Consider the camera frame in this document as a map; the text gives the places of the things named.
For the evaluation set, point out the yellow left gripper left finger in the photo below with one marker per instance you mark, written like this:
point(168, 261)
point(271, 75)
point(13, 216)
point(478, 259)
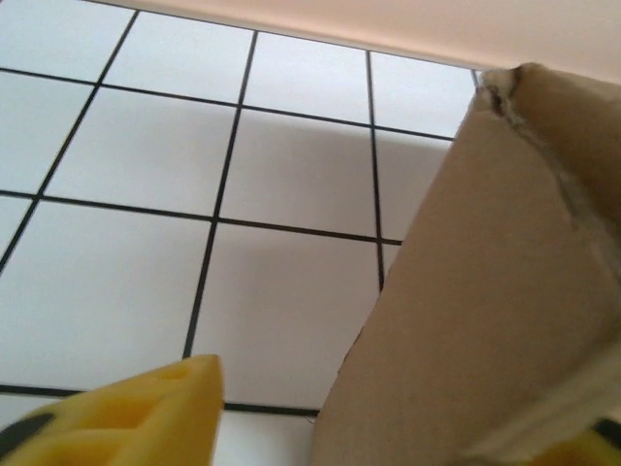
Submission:
point(121, 422)

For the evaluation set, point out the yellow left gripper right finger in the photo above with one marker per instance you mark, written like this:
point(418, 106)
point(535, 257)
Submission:
point(611, 446)

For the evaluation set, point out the brown cardboard paper box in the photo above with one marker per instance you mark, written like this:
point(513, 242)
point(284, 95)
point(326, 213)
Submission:
point(485, 291)

